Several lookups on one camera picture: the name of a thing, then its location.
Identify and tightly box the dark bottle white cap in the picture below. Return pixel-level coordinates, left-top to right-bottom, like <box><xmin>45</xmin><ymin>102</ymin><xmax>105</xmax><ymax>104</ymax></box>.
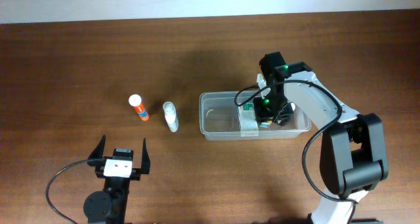
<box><xmin>276</xmin><ymin>102</ymin><xmax>295</xmax><ymax>126</ymax></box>

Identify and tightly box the small jar gold lid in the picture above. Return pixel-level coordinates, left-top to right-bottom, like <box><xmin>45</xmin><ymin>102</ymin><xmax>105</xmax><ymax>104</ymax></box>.
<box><xmin>259</xmin><ymin>120</ymin><xmax>272</xmax><ymax>128</ymax></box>

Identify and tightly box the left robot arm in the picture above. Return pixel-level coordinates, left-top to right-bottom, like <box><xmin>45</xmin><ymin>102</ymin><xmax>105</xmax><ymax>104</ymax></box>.
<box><xmin>83</xmin><ymin>136</ymin><xmax>150</xmax><ymax>223</ymax></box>

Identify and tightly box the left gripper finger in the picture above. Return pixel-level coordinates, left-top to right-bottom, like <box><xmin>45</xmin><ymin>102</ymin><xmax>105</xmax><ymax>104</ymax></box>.
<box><xmin>87</xmin><ymin>135</ymin><xmax>106</xmax><ymax>167</ymax></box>
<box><xmin>141</xmin><ymin>139</ymin><xmax>151</xmax><ymax>175</ymax></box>

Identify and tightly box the white green medicine box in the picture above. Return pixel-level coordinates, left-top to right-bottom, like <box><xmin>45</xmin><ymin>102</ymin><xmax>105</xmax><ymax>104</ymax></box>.
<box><xmin>238</xmin><ymin>102</ymin><xmax>259</xmax><ymax>137</ymax></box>

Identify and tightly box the white spray bottle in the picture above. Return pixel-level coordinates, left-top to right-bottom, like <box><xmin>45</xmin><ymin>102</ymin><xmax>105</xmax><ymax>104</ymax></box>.
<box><xmin>163</xmin><ymin>101</ymin><xmax>179</xmax><ymax>133</ymax></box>

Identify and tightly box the clear plastic container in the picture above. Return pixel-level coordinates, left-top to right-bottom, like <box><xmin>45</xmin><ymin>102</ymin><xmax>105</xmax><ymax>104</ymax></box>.
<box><xmin>199</xmin><ymin>91</ymin><xmax>312</xmax><ymax>141</ymax></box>

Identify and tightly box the orange tube white cap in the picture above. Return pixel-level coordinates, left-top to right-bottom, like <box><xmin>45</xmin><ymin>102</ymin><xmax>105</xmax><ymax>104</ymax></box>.
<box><xmin>129</xmin><ymin>94</ymin><xmax>149</xmax><ymax>121</ymax></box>

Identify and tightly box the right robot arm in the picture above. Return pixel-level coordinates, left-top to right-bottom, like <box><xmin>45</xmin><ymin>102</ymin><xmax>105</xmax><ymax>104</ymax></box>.
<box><xmin>253</xmin><ymin>52</ymin><xmax>389</xmax><ymax>223</ymax></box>

